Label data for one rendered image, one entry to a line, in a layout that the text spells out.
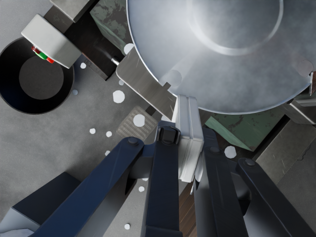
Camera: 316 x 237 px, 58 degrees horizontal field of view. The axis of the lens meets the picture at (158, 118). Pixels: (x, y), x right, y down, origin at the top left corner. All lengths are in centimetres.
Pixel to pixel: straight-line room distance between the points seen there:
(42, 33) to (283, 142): 49
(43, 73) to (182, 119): 109
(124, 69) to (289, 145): 35
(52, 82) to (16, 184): 44
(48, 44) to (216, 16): 32
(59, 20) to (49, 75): 66
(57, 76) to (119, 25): 72
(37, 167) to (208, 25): 100
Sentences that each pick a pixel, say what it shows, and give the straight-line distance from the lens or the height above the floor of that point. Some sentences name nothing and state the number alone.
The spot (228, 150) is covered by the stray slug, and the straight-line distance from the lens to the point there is 54.
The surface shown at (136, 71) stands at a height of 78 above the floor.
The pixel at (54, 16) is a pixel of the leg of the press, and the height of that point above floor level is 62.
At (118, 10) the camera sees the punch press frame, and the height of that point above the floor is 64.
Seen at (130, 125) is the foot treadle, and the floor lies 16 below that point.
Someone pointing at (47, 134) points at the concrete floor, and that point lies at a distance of 123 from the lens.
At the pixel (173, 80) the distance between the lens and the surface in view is 38.
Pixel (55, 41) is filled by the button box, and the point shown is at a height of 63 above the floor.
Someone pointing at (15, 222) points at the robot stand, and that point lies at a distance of 83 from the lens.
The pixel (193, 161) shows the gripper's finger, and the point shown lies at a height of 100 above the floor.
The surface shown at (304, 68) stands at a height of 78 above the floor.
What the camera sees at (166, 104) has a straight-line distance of 38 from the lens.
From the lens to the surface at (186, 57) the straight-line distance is 39.
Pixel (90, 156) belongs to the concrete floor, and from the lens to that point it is 120.
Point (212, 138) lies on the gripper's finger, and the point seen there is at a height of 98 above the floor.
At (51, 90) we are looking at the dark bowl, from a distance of 123.
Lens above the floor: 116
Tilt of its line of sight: 88 degrees down
